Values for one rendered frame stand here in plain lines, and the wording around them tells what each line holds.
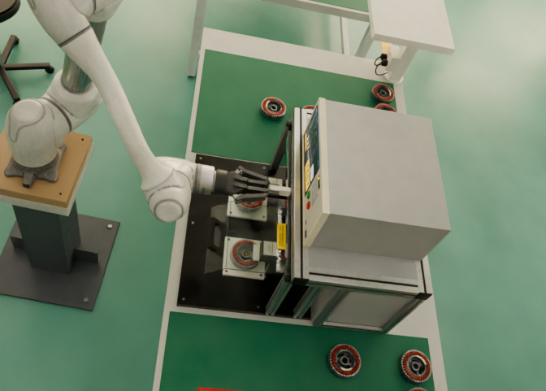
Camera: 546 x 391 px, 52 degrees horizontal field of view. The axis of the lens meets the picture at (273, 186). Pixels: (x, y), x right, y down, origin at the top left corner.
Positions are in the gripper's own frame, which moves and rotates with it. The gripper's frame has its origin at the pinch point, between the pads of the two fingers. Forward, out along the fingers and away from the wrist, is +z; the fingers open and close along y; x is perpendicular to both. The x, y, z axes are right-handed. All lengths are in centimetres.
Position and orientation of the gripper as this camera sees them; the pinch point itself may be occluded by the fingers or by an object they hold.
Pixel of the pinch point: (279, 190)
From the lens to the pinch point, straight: 171.7
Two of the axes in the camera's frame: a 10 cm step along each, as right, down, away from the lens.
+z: 9.8, 1.4, 1.7
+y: -0.3, 8.3, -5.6
